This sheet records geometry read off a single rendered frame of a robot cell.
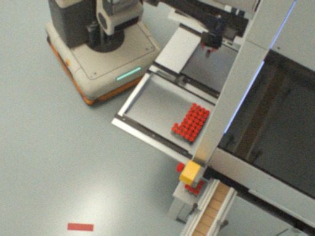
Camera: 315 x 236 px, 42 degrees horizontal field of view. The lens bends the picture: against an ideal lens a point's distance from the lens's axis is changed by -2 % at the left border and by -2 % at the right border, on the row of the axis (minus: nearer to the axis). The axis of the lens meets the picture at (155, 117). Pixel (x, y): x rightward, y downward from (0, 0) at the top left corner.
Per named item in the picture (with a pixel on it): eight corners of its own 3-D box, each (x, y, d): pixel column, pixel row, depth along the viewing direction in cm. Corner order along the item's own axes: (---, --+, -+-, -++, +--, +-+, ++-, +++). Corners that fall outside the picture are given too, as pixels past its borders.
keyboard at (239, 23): (248, 20, 229) (250, 17, 227) (242, 38, 223) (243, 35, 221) (183, -4, 234) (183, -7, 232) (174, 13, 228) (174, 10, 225)
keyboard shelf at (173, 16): (255, 13, 236) (257, 10, 234) (242, 48, 224) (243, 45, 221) (184, -14, 241) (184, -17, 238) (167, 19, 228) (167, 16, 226)
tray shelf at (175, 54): (264, 64, 210) (264, 62, 208) (203, 176, 180) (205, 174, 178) (182, 23, 217) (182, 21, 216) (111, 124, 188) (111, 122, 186)
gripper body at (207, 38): (220, 48, 193) (224, 39, 187) (199, 43, 193) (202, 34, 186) (222, 38, 196) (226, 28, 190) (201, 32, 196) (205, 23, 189)
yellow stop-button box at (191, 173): (202, 173, 170) (205, 168, 164) (194, 188, 167) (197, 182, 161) (186, 165, 171) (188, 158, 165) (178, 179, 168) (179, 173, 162)
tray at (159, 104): (213, 109, 193) (215, 106, 190) (187, 153, 182) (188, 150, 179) (151, 76, 199) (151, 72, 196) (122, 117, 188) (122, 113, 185)
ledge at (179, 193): (214, 187, 178) (215, 185, 177) (200, 212, 173) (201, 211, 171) (186, 171, 180) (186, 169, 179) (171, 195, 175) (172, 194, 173)
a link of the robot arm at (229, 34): (216, 13, 176) (208, 32, 177) (241, 24, 175) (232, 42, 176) (216, 18, 188) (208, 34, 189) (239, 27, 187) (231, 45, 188)
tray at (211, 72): (261, 69, 206) (263, 65, 203) (240, 107, 195) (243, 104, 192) (202, 39, 211) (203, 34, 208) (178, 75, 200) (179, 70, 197)
